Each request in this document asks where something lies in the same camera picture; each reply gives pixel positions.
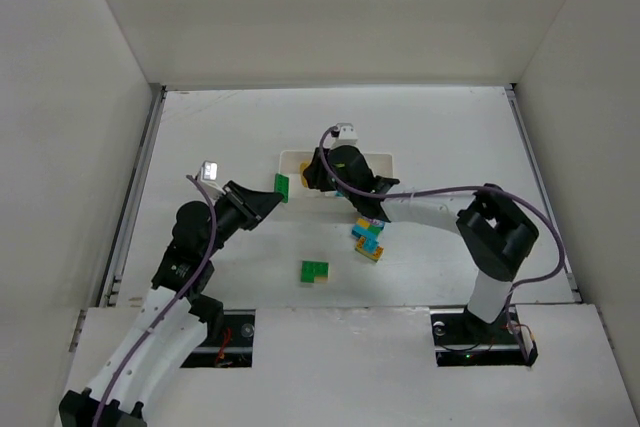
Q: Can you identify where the green lego plate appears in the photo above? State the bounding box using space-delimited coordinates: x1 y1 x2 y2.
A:
274 173 290 204

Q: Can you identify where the green and yellow lego block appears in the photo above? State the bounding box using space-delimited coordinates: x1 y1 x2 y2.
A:
300 260 330 284

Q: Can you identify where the yellow curved lego brick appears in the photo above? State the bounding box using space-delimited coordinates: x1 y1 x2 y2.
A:
299 162 310 189

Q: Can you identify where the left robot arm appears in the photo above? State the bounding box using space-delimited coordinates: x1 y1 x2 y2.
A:
58 177 284 426

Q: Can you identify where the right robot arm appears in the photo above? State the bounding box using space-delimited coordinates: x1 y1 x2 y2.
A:
301 145 539 324

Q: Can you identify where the white three-compartment tray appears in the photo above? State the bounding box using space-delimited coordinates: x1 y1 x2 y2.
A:
275 148 397 211

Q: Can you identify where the multicolor lego cluster with frog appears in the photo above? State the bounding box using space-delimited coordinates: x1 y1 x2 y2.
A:
351 217 385 262

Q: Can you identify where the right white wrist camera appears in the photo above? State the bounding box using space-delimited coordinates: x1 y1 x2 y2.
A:
332 123 359 145

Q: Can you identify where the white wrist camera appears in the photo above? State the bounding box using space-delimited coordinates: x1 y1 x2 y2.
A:
332 123 359 145
196 161 224 201

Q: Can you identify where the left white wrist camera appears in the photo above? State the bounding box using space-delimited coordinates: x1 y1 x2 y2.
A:
196 161 224 201

